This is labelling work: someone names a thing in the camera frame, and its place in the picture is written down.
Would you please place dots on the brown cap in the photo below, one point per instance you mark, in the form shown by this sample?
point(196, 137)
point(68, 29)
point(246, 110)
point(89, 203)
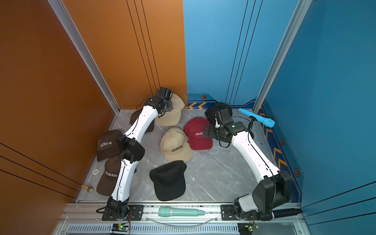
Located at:
point(143, 120)
point(109, 178)
point(109, 145)

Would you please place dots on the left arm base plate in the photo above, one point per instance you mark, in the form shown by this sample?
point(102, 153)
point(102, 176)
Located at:
point(129, 212)

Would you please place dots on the blue microphone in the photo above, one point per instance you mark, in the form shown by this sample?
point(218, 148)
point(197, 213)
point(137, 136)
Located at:
point(265, 121)

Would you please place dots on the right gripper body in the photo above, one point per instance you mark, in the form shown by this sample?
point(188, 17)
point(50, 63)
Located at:
point(215, 132)

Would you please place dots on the black cap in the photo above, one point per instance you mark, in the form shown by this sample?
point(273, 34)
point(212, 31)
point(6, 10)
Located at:
point(210, 113)
point(169, 180)

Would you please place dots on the left green circuit board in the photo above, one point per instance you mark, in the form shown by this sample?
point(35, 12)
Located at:
point(120, 229)

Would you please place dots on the maroon cap front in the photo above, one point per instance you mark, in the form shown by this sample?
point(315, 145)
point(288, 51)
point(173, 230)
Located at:
point(194, 130)

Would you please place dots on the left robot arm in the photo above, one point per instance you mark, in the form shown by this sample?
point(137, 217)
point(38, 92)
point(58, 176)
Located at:
point(132, 152)

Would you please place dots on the black microphone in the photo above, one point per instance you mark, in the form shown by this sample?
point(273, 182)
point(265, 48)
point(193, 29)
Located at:
point(282, 213)

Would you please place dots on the black cap front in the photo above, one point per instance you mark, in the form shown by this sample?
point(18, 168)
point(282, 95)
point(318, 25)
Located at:
point(169, 180)

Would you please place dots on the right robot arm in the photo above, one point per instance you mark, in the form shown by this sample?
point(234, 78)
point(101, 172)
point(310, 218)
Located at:
point(274, 186)

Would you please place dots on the black cap back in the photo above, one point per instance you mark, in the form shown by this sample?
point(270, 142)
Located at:
point(210, 113)

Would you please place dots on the brown cap back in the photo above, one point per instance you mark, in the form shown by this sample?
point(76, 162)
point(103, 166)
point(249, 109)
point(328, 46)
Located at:
point(143, 120)

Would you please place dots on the mint green microphone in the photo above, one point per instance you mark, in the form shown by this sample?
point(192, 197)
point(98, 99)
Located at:
point(169, 212)

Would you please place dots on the black microphone stand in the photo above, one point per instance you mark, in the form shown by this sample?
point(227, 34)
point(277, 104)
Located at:
point(250, 126)

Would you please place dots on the aluminium front rail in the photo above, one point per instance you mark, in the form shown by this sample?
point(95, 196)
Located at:
point(85, 219)

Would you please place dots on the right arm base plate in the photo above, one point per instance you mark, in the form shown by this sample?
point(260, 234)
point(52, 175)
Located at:
point(228, 212)

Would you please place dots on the beige cap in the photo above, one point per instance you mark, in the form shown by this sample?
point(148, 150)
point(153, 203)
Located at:
point(174, 146)
point(172, 117)

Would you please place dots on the beige cap centre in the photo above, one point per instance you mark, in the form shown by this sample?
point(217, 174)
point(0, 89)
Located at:
point(174, 146)

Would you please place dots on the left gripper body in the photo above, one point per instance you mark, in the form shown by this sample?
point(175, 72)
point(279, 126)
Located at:
point(169, 106)

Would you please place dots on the right circuit board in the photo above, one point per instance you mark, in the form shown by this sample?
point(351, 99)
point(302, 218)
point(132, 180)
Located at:
point(247, 229)

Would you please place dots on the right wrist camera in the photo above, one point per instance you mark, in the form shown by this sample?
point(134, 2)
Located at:
point(216, 122)

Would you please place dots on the beige cap back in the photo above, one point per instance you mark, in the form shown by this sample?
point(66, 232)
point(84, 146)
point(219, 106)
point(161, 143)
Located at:
point(172, 117)

